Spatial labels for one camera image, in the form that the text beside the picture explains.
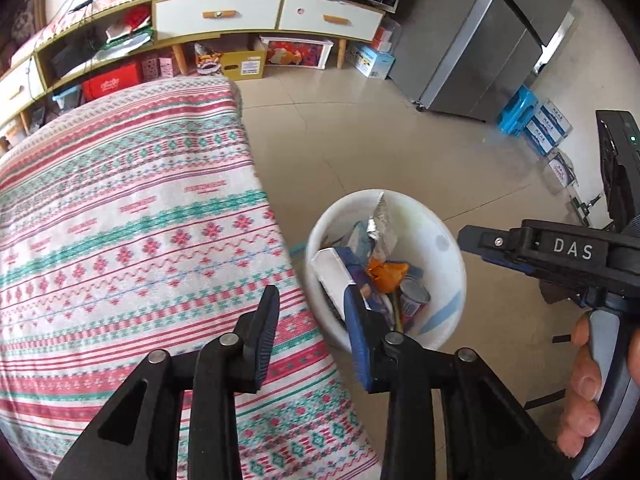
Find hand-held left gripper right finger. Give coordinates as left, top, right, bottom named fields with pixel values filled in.
left=343, top=282, right=573, bottom=480

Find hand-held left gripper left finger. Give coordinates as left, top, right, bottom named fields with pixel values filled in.
left=52, top=285, right=281, bottom=480

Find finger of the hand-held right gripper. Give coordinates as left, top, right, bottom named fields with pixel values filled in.
left=480, top=252, right=568, bottom=306
left=457, top=225, right=523, bottom=266

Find white plastic bucket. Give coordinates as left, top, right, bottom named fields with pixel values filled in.
left=305, top=189, right=467, bottom=353

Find red drink can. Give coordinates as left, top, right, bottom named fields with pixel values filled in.
left=398, top=276, right=432, bottom=317

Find person's right hand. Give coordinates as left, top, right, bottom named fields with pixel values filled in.
left=555, top=312, right=603, bottom=458

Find orange peel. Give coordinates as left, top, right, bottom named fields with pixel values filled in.
left=366, top=259, right=408, bottom=295

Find bottled water pack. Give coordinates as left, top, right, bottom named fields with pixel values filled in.
left=547, top=152, right=578, bottom=188

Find silver foil wrapper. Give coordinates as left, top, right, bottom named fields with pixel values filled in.
left=367, top=191, right=401, bottom=261

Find blue plastic stool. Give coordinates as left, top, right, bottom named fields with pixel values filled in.
left=496, top=85, right=538, bottom=136

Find red green patterned tablecloth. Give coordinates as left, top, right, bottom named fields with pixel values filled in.
left=0, top=76, right=378, bottom=480

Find grey refrigerator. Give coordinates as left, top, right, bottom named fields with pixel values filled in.
left=387, top=0, right=583, bottom=123

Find clear plastic storage bin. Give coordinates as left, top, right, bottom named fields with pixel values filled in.
left=372, top=19, right=403, bottom=53

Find wooden TV cabinet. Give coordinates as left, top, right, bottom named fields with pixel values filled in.
left=0, top=0, right=401, bottom=146

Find yellow cardboard box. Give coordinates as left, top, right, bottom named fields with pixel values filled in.
left=220, top=49, right=267, bottom=81

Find printed plastic storage box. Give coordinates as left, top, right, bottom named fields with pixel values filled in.
left=260, top=35, right=333, bottom=70

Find white cabinet drawer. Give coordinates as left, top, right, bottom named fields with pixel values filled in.
left=278, top=0, right=386, bottom=43
left=152, top=0, right=283, bottom=36
left=0, top=57, right=46, bottom=117

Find colourful snack bag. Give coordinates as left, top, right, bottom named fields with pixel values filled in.
left=194, top=42, right=223, bottom=75

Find pink small boxes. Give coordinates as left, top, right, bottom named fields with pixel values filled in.
left=142, top=55, right=176, bottom=80

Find red gift box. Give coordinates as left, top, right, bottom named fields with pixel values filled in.
left=82, top=62, right=143, bottom=102

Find green white bag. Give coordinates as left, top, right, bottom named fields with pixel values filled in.
left=95, top=27, right=156, bottom=56

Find red cloth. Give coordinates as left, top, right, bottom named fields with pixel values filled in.
left=122, top=6, right=152, bottom=31

